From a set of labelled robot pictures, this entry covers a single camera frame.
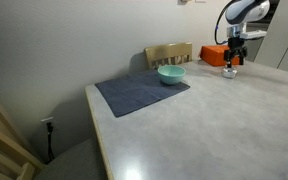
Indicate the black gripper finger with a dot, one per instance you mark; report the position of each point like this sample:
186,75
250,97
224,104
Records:
228,60
242,57

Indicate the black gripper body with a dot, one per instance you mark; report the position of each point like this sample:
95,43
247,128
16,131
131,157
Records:
236,45

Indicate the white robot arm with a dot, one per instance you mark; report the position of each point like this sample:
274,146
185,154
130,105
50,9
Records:
247,11

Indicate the orange cardboard box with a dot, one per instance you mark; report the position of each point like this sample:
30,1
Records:
214,55

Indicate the white cabinet doors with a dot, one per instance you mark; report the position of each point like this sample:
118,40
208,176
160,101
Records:
284,36

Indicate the teal ceramic bowl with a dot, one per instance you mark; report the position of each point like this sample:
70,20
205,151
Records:
171,75

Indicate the wooden chair with low backrest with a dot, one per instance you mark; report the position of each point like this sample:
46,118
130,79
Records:
167,53

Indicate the blue-grey cloth placemat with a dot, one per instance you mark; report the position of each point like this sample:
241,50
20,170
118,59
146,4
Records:
137,93

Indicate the wooden chair with tall slats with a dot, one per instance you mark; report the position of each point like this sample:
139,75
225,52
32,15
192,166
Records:
4,150

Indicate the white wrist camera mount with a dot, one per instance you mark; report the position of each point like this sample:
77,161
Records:
254,34

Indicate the white wall outlet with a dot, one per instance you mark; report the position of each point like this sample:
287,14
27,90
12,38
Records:
44,120

